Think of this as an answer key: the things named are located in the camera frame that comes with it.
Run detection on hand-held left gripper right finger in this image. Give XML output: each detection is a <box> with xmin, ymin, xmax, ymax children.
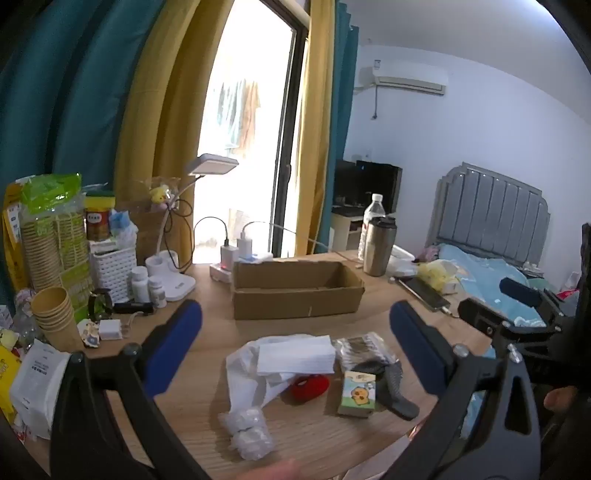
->
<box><xmin>387</xmin><ymin>300</ymin><xmax>542</xmax><ymax>480</ymax></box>

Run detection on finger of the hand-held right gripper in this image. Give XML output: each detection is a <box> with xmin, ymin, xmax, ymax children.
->
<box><xmin>457</xmin><ymin>298</ymin><xmax>509</xmax><ymax>344</ymax></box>
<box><xmin>499</xmin><ymin>277</ymin><xmax>565</xmax><ymax>317</ymax></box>

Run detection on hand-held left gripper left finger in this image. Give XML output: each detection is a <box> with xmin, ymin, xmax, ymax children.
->
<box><xmin>50</xmin><ymin>299</ymin><xmax>213</xmax><ymax>480</ymax></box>

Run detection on clear cotton swab pack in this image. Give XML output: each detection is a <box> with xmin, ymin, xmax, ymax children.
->
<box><xmin>333</xmin><ymin>333</ymin><xmax>398</xmax><ymax>372</ymax></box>

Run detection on white towel cloth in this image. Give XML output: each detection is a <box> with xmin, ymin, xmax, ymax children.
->
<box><xmin>225</xmin><ymin>335</ymin><xmax>296</xmax><ymax>416</ymax></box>

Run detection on duck print tissue pack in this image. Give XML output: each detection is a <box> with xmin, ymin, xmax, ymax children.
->
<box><xmin>337</xmin><ymin>370</ymin><xmax>378</xmax><ymax>418</ymax></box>

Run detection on clear cotton pad pack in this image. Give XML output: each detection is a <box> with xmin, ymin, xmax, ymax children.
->
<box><xmin>218</xmin><ymin>405</ymin><xmax>274</xmax><ymax>461</ymax></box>

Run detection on red plush toy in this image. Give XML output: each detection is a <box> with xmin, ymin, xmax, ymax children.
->
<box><xmin>290</xmin><ymin>375</ymin><xmax>331</xmax><ymax>404</ymax></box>

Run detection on brown cardboard box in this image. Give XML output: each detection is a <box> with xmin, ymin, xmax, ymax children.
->
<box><xmin>231</xmin><ymin>259</ymin><xmax>365</xmax><ymax>320</ymax></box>

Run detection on person's right hand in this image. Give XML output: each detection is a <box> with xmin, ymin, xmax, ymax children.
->
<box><xmin>544</xmin><ymin>387</ymin><xmax>580</xmax><ymax>411</ymax></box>

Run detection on person's left hand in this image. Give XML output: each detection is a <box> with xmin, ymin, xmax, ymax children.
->
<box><xmin>231</xmin><ymin>459</ymin><xmax>301</xmax><ymax>480</ymax></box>

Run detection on light blue bedding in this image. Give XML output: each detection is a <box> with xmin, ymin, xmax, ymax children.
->
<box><xmin>434</xmin><ymin>242</ymin><xmax>548</xmax><ymax>328</ymax></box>

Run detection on black phone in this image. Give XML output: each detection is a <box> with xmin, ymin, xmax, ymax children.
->
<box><xmin>398</xmin><ymin>276</ymin><xmax>451</xmax><ymax>312</ymax></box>

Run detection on short white pill bottle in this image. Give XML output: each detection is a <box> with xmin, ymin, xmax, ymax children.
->
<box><xmin>148</xmin><ymin>276</ymin><xmax>167</xmax><ymax>308</ymax></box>

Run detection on black stick device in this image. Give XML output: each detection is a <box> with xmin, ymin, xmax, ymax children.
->
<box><xmin>113</xmin><ymin>301</ymin><xmax>154</xmax><ymax>315</ymax></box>

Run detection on yellow plastic bag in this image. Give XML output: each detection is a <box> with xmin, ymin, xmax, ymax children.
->
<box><xmin>418</xmin><ymin>259</ymin><xmax>460</xmax><ymax>294</ymax></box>

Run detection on white desk lamp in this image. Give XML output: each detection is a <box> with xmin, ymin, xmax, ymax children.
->
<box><xmin>145</xmin><ymin>154</ymin><xmax>240</xmax><ymax>302</ymax></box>

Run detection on tall white pill bottle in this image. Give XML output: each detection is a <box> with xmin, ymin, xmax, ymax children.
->
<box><xmin>130</xmin><ymin>266</ymin><xmax>151</xmax><ymax>303</ymax></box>

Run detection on grey padded headboard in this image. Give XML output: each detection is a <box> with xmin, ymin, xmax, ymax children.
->
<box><xmin>425</xmin><ymin>161</ymin><xmax>552</xmax><ymax>268</ymax></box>

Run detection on dark green glass object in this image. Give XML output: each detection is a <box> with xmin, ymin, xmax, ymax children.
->
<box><xmin>88</xmin><ymin>288</ymin><xmax>114</xmax><ymax>321</ymax></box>

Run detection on white container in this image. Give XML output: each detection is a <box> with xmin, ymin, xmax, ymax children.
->
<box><xmin>390</xmin><ymin>244</ymin><xmax>416</xmax><ymax>274</ymax></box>

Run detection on white power strip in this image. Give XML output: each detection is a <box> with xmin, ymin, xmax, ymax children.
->
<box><xmin>210</xmin><ymin>251</ymin><xmax>274</xmax><ymax>282</ymax></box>

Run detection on white woven plastic basket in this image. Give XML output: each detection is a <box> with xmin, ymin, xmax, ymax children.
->
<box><xmin>89</xmin><ymin>247</ymin><xmax>138</xmax><ymax>303</ymax></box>

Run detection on steel tumbler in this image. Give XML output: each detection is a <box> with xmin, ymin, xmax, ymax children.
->
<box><xmin>363</xmin><ymin>217</ymin><xmax>398</xmax><ymax>278</ymax></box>

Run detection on brown paper bag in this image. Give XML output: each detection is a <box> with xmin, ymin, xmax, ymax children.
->
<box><xmin>129</xmin><ymin>178</ymin><xmax>195</xmax><ymax>271</ymax></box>

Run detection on crumpled white plastic bag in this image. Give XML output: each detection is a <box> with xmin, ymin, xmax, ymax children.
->
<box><xmin>115</xmin><ymin>222</ymin><xmax>139</xmax><ymax>252</ymax></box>

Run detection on stack of brown paper cups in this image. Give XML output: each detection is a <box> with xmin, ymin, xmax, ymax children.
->
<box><xmin>31</xmin><ymin>286</ymin><xmax>85</xmax><ymax>354</ymax></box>

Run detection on blue mask pack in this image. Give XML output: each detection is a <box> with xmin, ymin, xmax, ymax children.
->
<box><xmin>110</xmin><ymin>209</ymin><xmax>138</xmax><ymax>241</ymax></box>

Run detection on white cabinet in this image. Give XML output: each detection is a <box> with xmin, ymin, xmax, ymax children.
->
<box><xmin>330</xmin><ymin>205</ymin><xmax>370</xmax><ymax>252</ymax></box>

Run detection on white pouch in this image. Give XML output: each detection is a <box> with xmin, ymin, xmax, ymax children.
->
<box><xmin>9</xmin><ymin>340</ymin><xmax>71</xmax><ymax>439</ymax></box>

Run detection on clear water bottle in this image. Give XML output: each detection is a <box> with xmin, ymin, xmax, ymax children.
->
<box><xmin>359</xmin><ymin>194</ymin><xmax>386</xmax><ymax>261</ymax></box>

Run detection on jar with yellow lid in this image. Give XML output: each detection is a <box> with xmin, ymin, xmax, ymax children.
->
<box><xmin>84</xmin><ymin>190</ymin><xmax>115</xmax><ymax>241</ymax></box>

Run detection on green wrapped paper cup pack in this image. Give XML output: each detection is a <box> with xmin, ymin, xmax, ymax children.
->
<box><xmin>19</xmin><ymin>173</ymin><xmax>93</xmax><ymax>324</ymax></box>

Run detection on yellow package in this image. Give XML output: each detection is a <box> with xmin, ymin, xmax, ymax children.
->
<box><xmin>0</xmin><ymin>346</ymin><xmax>23</xmax><ymax>423</ymax></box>

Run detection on black television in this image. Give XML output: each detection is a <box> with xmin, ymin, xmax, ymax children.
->
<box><xmin>333</xmin><ymin>159</ymin><xmax>403</xmax><ymax>214</ymax></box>

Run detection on yellow snack bag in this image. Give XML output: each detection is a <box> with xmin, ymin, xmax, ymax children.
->
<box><xmin>2</xmin><ymin>182</ymin><xmax>28</xmax><ymax>291</ymax></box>

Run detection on narrow yellow curtain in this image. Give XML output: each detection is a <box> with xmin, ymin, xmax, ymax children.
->
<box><xmin>295</xmin><ymin>0</ymin><xmax>335</xmax><ymax>257</ymax></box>

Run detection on wide yellow curtain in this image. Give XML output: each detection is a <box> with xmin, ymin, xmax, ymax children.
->
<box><xmin>113</xmin><ymin>0</ymin><xmax>234</xmax><ymax>204</ymax></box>

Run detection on hanging clothes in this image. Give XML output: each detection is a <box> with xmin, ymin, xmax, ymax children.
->
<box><xmin>215</xmin><ymin>79</ymin><xmax>260</xmax><ymax>151</ymax></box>

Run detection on narrow teal curtain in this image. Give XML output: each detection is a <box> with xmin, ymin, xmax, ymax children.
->
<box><xmin>318</xmin><ymin>2</ymin><xmax>360</xmax><ymax>252</ymax></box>

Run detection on white air conditioner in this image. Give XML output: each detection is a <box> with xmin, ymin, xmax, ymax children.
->
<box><xmin>353</xmin><ymin>60</ymin><xmax>450</xmax><ymax>97</ymax></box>

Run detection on wide teal curtain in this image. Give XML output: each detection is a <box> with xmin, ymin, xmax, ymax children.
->
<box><xmin>0</xmin><ymin>0</ymin><xmax>167</xmax><ymax>305</ymax></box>

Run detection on cartoon keychain card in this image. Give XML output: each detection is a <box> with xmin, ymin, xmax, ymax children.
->
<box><xmin>76</xmin><ymin>319</ymin><xmax>100</xmax><ymax>348</ymax></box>

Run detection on black power cable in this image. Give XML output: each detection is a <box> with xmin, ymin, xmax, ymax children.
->
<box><xmin>161</xmin><ymin>198</ymin><xmax>230</xmax><ymax>273</ymax></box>

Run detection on white charging cable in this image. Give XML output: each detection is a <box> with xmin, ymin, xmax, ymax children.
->
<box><xmin>241</xmin><ymin>220</ymin><xmax>365</xmax><ymax>264</ymax></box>

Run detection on black sliding door frame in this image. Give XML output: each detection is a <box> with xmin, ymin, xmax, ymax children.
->
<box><xmin>269</xmin><ymin>0</ymin><xmax>311</xmax><ymax>257</ymax></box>

